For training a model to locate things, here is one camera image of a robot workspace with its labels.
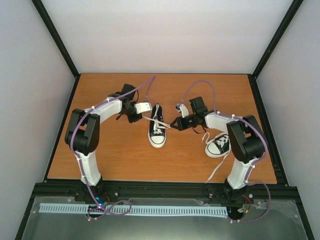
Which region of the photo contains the white shoelace of sneaker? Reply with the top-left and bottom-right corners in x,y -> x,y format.
143,103 -> 171,137
201,132 -> 231,184

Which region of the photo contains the black sneaker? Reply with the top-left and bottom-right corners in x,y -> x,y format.
148,103 -> 166,148
204,132 -> 231,158

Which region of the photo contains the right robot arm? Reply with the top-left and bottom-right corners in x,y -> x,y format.
170,97 -> 268,202

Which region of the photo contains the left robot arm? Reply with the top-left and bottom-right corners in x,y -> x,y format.
64,84 -> 142,202

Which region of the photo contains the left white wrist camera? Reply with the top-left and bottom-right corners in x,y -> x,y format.
134,101 -> 153,115

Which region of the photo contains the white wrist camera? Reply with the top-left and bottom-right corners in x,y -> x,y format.
175,103 -> 189,118
134,101 -> 153,115

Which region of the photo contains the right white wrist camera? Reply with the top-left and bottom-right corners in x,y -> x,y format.
175,103 -> 189,118

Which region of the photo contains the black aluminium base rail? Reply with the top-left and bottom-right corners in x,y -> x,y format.
31,180 -> 301,205

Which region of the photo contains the right black frame post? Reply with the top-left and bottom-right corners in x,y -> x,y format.
251,0 -> 305,79

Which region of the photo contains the black frame post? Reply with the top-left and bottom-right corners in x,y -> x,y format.
31,0 -> 81,79
251,0 -> 305,79

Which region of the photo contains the white slotted cable duct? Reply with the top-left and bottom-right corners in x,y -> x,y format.
38,203 -> 228,218

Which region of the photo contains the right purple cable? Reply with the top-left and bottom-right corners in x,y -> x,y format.
181,79 -> 272,224

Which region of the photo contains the left black frame post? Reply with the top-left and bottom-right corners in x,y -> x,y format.
31,0 -> 81,79

